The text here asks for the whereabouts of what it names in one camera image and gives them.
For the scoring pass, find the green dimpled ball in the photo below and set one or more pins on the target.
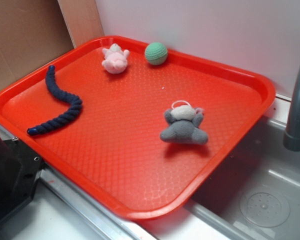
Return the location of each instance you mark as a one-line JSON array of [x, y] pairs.
[[156, 53]]

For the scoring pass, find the brown cardboard panel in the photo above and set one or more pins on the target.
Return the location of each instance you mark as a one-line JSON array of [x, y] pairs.
[[32, 33]]

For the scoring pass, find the pink plush bunny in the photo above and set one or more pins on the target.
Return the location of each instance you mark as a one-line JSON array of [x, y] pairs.
[[115, 59]]

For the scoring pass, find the red plastic tray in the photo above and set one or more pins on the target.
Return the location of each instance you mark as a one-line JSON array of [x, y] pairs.
[[113, 150]]

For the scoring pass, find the grey toy sink basin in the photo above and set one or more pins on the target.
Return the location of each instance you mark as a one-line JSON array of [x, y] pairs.
[[253, 195]]

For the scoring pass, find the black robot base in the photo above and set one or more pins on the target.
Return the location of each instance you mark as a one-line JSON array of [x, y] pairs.
[[20, 168]]

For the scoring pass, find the grey plush elephant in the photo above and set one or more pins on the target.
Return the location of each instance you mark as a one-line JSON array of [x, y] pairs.
[[184, 124]]

